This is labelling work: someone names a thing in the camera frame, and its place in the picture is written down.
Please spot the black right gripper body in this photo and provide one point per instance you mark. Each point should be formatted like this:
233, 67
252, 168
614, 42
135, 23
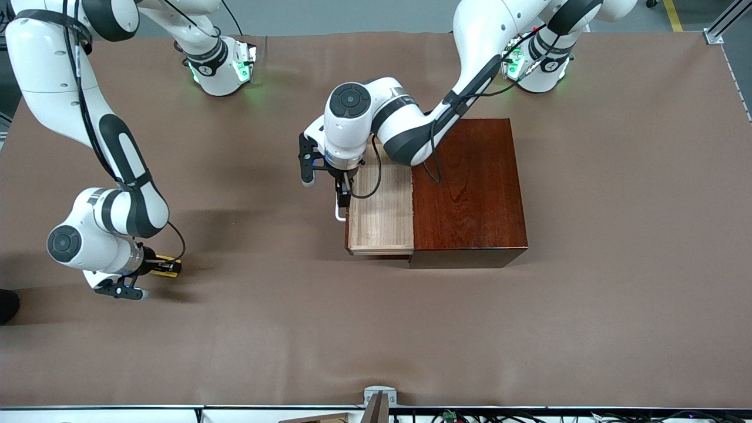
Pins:
149, 261

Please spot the yellow block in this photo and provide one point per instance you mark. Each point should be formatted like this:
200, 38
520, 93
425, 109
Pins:
167, 258

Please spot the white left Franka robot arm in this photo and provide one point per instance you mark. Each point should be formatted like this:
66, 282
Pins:
476, 35

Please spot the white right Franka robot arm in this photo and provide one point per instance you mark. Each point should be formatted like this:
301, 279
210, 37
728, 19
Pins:
53, 88

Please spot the brown table cover sheet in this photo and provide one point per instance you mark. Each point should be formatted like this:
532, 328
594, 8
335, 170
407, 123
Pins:
235, 329

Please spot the dark brown wooden cabinet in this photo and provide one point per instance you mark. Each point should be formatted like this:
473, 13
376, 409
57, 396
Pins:
470, 194

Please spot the light wooden board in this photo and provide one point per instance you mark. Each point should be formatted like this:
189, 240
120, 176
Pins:
317, 419

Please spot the grey metal clamp bracket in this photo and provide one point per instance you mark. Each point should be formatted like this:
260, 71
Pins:
379, 392

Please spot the grey upright post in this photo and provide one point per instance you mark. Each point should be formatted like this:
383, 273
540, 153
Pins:
376, 411

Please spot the aluminium frame profile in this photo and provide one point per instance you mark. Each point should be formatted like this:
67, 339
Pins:
725, 23

